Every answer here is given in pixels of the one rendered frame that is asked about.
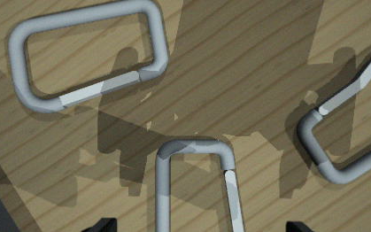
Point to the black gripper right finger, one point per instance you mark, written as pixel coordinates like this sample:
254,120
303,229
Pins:
297,226

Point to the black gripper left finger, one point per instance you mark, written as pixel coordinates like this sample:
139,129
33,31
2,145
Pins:
104,225

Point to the grey carabiner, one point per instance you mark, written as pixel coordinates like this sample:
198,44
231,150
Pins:
227,163
76,17
311,146

